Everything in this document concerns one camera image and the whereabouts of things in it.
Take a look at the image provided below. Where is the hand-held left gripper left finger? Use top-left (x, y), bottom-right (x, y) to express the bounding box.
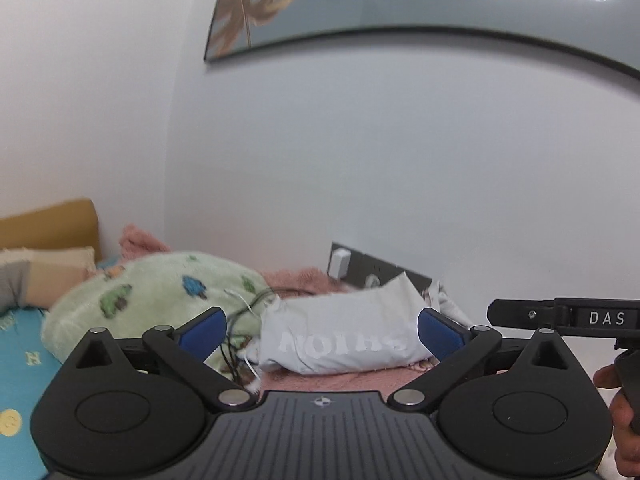
top-left (75, 306), bottom-right (256, 413)

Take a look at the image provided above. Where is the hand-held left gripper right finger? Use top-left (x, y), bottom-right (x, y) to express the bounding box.
top-left (387, 307), bottom-right (568, 413)

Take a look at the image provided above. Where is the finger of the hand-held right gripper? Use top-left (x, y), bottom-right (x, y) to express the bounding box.
top-left (487, 298), bottom-right (571, 332)

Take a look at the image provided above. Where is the person's right hand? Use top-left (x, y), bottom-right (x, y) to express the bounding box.
top-left (593, 364), bottom-right (640, 477)

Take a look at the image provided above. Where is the grey cloth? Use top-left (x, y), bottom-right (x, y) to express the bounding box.
top-left (425, 280), bottom-right (473, 332)

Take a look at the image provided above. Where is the green fleece blanket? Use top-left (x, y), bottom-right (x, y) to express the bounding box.
top-left (41, 251), bottom-right (276, 376)

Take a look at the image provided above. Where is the white printed plastic bag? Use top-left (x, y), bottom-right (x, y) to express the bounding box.
top-left (260, 271), bottom-right (436, 376)

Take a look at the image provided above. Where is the pink fluffy blanket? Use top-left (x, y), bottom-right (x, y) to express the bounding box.
top-left (119, 224), bottom-right (441, 397)

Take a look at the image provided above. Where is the white plug charger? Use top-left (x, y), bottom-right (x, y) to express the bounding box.
top-left (328, 248), bottom-right (351, 279)

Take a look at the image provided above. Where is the colour block pillow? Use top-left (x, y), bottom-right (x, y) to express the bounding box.
top-left (0, 246), bottom-right (98, 311)

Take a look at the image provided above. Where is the turquoise printed bed sheet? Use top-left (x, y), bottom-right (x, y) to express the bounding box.
top-left (0, 255), bottom-right (126, 480)

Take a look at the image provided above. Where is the tan padded headboard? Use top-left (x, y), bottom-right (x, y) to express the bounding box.
top-left (0, 199), bottom-right (103, 261)

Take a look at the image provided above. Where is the white cable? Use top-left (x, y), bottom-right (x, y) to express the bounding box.
top-left (225, 287), bottom-right (266, 392)

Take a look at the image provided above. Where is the black cable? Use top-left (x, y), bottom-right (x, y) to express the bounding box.
top-left (220, 287), bottom-right (311, 386)

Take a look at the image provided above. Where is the dark wall socket panel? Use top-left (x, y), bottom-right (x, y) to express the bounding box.
top-left (327, 241), bottom-right (433, 293)

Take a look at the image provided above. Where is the leaf print wall picture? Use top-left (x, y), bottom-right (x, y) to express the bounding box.
top-left (204, 0), bottom-right (640, 78)

